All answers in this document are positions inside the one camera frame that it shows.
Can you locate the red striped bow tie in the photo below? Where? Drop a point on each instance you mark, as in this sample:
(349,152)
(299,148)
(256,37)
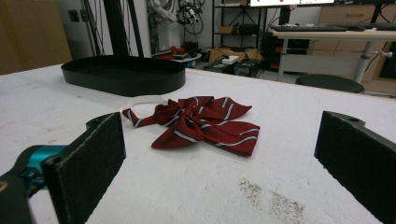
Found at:
(199,124)

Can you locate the black round stool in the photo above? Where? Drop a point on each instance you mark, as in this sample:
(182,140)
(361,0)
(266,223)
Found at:
(330,83)

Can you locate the black metal stand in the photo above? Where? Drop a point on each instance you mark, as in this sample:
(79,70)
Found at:
(120,28)

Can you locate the wooden cabinet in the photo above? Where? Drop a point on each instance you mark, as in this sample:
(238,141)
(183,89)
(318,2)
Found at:
(31,34)

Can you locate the brown cardboard box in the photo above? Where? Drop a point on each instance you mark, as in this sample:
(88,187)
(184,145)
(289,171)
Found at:
(229,53)

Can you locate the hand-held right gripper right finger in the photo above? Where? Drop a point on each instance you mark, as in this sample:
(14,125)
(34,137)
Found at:
(358,158)

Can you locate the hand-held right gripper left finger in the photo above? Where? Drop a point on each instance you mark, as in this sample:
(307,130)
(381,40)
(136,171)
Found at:
(84,168)

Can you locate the computer monitor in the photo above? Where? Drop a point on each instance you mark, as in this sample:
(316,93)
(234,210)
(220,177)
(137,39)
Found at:
(291,2)

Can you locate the black oval tray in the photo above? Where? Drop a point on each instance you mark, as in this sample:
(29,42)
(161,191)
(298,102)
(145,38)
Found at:
(124,74)

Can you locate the white desk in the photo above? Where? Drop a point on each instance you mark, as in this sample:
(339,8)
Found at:
(336,46)

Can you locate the black metal shelf rack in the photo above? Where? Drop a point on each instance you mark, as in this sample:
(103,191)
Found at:
(236,21)

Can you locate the black keyboard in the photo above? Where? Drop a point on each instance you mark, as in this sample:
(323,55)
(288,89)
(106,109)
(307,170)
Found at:
(308,28)

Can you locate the white small box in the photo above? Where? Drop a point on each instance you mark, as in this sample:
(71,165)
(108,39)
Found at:
(230,59)

